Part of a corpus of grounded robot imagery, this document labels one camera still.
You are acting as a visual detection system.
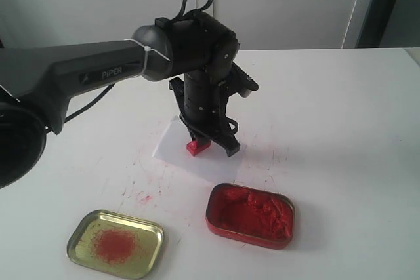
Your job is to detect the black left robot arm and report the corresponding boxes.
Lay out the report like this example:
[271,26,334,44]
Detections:
[1,10,240,186]

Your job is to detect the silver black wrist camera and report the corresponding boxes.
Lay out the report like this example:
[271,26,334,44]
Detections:
[229,63,259,98]

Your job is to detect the red ink paste tin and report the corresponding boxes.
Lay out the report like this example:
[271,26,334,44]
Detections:
[205,183,295,250]

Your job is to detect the red rubber stamp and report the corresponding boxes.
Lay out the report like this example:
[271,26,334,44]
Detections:
[186,139,211,157]

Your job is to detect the white cabinet doors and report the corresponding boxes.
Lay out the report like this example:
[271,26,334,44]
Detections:
[1,0,356,50]

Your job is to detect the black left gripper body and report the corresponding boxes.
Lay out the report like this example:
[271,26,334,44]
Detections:
[167,70,240,145]

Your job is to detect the gold tin lid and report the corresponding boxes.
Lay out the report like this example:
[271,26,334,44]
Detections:
[66,210,165,279]

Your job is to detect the white paper sheet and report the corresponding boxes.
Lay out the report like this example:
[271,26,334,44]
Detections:
[152,117,247,184]

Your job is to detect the dark door frame post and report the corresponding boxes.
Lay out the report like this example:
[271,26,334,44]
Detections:
[355,0,397,49]

